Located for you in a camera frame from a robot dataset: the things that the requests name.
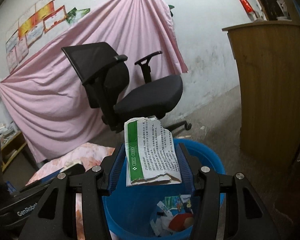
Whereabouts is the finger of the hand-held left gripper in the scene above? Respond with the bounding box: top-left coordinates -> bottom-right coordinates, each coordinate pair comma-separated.
46,164 -> 86,187

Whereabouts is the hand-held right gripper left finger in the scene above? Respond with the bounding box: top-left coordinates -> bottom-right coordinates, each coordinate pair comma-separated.
20,142 -> 127,240

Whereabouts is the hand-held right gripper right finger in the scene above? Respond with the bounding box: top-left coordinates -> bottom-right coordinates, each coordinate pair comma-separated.
176,142 -> 280,240

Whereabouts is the green and blue packet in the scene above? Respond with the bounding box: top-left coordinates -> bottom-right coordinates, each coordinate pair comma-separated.
157,194 -> 194,215

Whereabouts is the green and white carton piece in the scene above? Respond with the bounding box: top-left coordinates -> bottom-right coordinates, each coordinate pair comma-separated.
124,117 -> 182,187

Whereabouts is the blue plastic basin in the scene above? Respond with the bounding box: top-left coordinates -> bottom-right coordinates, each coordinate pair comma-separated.
101,140 -> 226,240

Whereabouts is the red snack packet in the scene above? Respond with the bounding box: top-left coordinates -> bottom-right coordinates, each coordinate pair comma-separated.
168,212 -> 193,230

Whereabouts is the grey dotted paper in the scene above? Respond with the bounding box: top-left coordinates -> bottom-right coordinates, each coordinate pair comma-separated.
150,214 -> 175,237

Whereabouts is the floral blanket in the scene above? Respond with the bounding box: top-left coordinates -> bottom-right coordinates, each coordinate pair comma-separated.
25,142 -> 115,240

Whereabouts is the wooden shelf unit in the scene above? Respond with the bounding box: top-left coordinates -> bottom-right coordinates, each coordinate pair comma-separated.
0,127 -> 28,173

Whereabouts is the black office chair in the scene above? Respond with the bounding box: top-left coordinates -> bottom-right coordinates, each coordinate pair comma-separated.
61,42 -> 192,133

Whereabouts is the stack of papers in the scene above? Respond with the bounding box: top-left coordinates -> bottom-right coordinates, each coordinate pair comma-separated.
0,122 -> 15,140

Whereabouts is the hanging pink sheet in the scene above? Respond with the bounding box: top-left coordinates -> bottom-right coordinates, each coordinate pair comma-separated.
0,0 -> 189,163

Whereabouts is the wooden cabinet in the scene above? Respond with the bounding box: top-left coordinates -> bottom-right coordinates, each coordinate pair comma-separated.
221,20 -> 300,163

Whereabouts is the green landscape photo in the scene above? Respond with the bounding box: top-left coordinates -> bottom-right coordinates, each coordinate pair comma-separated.
75,8 -> 91,22
66,7 -> 78,24

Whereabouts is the dark framed picture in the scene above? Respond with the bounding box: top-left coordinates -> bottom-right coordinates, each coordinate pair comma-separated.
251,0 -> 292,21

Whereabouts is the group of wall certificates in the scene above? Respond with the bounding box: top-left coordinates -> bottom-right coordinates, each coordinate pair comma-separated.
5,0 -> 80,72

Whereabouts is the red packet on wall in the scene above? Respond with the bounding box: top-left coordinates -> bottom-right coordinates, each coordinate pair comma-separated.
238,0 -> 255,14

